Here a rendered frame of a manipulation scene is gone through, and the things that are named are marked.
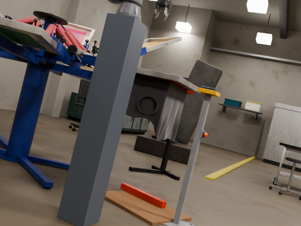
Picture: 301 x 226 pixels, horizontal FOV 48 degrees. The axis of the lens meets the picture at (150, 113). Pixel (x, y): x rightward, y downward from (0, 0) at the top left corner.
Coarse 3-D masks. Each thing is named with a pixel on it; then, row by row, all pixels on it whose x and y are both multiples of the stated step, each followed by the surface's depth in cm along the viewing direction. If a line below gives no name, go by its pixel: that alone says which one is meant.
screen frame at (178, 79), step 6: (138, 72) 237; (144, 72) 235; (150, 72) 234; (156, 72) 232; (162, 78) 233; (168, 78) 228; (174, 78) 226; (180, 78) 226; (186, 84) 241; (192, 84) 253; (192, 90) 266
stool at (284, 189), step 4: (288, 160) 494; (292, 160) 488; (296, 160) 487; (300, 160) 504; (292, 168) 498; (292, 172) 498; (292, 176) 498; (288, 184) 499; (280, 188) 503; (284, 188) 502; (288, 188) 498; (280, 192) 481; (292, 192) 490; (296, 192) 500; (300, 192) 501; (300, 196) 503
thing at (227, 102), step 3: (225, 99) 1173; (228, 99) 1168; (225, 102) 1172; (228, 102) 1168; (231, 102) 1165; (234, 102) 1161; (237, 102) 1157; (240, 102) 1154; (231, 105) 1164; (234, 105) 1160; (237, 105) 1156; (240, 105) 1168
